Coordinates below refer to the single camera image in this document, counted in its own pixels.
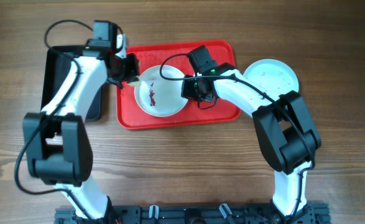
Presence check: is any green yellow sponge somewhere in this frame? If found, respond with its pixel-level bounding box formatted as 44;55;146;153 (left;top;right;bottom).
127;77;141;86

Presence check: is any black mounting rail base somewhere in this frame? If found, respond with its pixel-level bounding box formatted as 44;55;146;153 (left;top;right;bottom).
54;202;331;224

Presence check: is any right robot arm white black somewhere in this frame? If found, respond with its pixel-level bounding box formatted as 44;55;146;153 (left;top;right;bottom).
187;45;321;223

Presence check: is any black plastic tray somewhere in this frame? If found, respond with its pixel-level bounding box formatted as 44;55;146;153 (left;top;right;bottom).
41;50;103;121

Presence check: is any white plate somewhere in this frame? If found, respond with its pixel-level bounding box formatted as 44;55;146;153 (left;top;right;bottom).
134;65;188;117

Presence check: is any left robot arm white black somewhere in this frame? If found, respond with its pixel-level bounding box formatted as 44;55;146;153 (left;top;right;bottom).
14;21;139;223

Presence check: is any light green plate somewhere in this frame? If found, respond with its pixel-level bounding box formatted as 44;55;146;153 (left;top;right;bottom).
243;59;299;101

